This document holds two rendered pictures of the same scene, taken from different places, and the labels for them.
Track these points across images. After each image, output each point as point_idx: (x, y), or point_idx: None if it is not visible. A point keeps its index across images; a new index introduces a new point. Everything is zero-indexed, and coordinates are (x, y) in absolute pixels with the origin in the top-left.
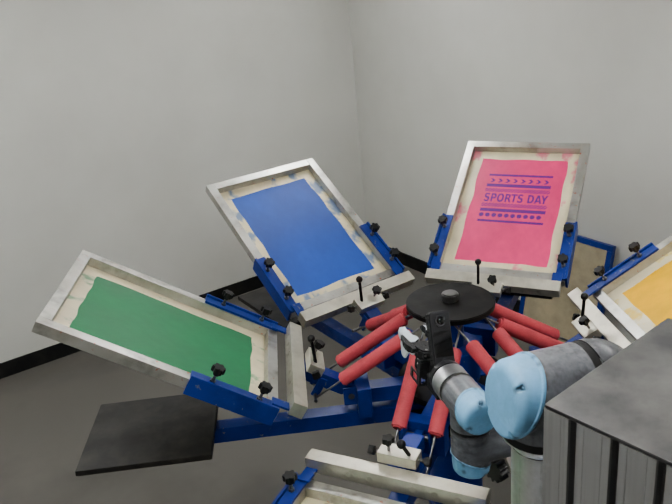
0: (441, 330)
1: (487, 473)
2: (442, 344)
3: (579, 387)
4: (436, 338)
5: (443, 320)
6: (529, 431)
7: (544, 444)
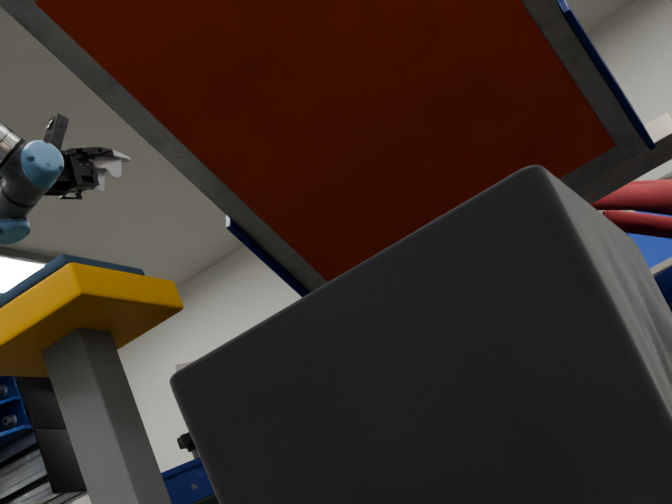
0: (49, 131)
1: (1, 229)
2: (46, 142)
3: None
4: (44, 140)
5: (50, 121)
6: None
7: None
